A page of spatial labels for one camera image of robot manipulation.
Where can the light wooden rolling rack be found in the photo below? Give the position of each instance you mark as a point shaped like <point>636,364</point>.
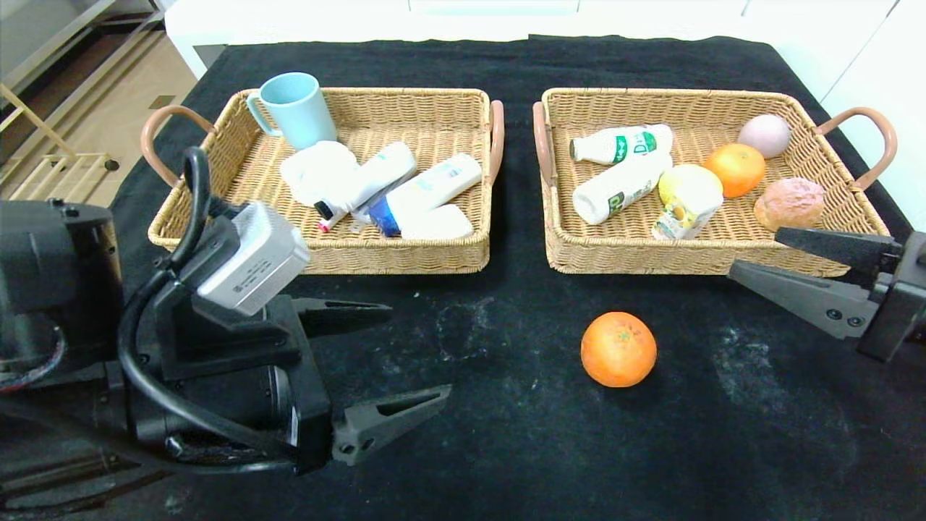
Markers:
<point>37,120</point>

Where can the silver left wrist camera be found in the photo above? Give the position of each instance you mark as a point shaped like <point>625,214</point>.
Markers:
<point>253,260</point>

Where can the pale pink egg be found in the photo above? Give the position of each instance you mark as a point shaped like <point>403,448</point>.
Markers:
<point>763,136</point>

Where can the white shoe brush bottle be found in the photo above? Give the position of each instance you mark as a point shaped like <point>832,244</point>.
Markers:
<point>380,174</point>

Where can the white milk bottle green label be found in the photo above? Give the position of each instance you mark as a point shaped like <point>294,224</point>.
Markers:
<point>636,181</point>

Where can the white low table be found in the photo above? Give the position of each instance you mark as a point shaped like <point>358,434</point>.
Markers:
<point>362,29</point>

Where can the brass floor socket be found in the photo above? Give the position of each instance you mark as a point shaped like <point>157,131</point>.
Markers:
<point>162,102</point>

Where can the white tube with blue cap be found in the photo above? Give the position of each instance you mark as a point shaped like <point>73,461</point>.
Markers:
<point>434,188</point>

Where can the white round dish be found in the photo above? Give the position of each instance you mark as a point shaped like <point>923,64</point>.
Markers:
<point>315,170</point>

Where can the yellow lemon drink carton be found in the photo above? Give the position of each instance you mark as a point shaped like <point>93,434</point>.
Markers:
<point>687,210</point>

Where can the yellow lemon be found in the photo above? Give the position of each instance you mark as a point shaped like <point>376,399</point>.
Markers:
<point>669,184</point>

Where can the orange with smooth skin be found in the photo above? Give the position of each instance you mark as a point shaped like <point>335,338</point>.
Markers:
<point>738,171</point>

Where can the wicker basket with food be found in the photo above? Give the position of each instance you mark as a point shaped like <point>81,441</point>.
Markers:
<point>615,246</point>

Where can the wicker basket with toiletries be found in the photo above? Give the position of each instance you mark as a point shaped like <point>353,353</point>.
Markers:
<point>448,116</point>

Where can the white soap bar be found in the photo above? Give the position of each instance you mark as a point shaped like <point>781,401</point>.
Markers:
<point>441,224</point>

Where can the brown bread roll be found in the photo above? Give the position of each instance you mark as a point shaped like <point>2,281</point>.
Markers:
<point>788,202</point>

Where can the orange with stem mark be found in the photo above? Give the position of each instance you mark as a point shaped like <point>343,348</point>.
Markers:
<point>618,351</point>

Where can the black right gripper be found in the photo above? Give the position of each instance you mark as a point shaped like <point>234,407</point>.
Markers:
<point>897,304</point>

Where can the grey metal shelf frame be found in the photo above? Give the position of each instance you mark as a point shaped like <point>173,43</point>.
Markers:
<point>72,40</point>

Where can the light blue mug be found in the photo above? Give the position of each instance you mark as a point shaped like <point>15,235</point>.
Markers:
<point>298,106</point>

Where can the clear toothbrush case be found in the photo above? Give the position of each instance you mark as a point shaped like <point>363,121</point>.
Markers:
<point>362,215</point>

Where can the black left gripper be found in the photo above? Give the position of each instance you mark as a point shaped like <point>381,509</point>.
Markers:
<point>312,391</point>

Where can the white AD drink bottle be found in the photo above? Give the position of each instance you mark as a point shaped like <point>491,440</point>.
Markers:
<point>600,148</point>

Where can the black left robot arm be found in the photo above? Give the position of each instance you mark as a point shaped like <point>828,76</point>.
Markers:
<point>51,253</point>

